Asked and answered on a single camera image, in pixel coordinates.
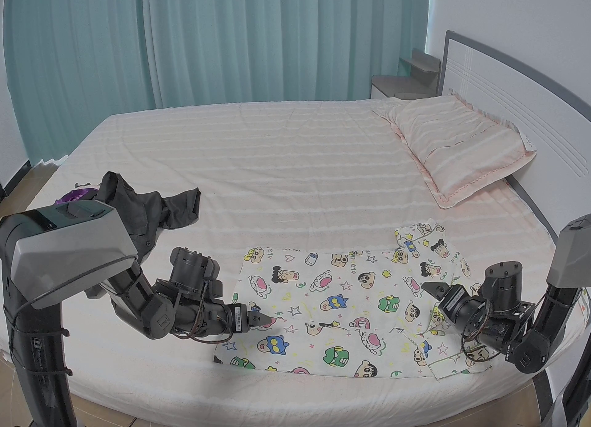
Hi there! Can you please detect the pink striped pillow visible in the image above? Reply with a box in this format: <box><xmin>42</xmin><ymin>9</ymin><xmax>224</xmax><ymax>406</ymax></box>
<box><xmin>372</xmin><ymin>89</ymin><xmax>537</xmax><ymax>210</ymax></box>

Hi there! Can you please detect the black shirt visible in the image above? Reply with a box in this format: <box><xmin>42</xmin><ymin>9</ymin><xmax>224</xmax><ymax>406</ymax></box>
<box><xmin>94</xmin><ymin>171</ymin><xmax>202</xmax><ymax>264</ymax></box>

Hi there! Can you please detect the purple garment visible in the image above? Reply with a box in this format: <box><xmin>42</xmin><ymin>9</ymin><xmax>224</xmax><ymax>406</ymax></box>
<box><xmin>55</xmin><ymin>187</ymin><xmax>100</xmax><ymax>206</ymax></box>

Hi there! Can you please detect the blue-green curtain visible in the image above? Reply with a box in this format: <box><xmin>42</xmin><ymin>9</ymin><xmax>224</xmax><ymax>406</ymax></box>
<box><xmin>2</xmin><ymin>0</ymin><xmax>158</xmax><ymax>165</ymax></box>
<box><xmin>141</xmin><ymin>0</ymin><xmax>432</xmax><ymax>110</ymax></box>

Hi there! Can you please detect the grey white bedside table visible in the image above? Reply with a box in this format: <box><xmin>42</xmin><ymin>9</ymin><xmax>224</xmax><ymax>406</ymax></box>
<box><xmin>371</xmin><ymin>48</ymin><xmax>441</xmax><ymax>100</ymax></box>

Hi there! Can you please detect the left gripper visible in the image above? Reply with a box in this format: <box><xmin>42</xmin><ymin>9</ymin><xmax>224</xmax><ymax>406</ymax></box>
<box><xmin>196</xmin><ymin>303</ymin><xmax>252</xmax><ymax>338</ymax></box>

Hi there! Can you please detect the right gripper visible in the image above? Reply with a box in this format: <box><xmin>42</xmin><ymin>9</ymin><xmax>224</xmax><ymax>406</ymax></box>
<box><xmin>440</xmin><ymin>286</ymin><xmax>488</xmax><ymax>336</ymax></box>

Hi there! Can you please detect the white printed pyjama top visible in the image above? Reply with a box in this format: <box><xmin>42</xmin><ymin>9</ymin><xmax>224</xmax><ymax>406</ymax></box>
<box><xmin>212</xmin><ymin>217</ymin><xmax>501</xmax><ymax>380</ymax></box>

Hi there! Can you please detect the bed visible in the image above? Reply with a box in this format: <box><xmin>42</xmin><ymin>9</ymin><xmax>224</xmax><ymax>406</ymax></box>
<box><xmin>0</xmin><ymin>30</ymin><xmax>591</xmax><ymax>421</ymax></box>

